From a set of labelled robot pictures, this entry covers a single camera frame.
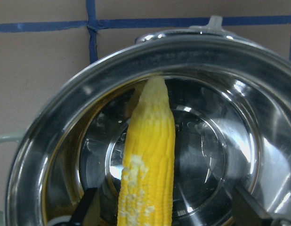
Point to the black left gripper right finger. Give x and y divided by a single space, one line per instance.
246 211

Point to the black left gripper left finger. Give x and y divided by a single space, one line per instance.
86 213

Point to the yellow corn cob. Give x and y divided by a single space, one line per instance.
146 193

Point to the pale green cooking pot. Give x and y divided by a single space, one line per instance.
188 127

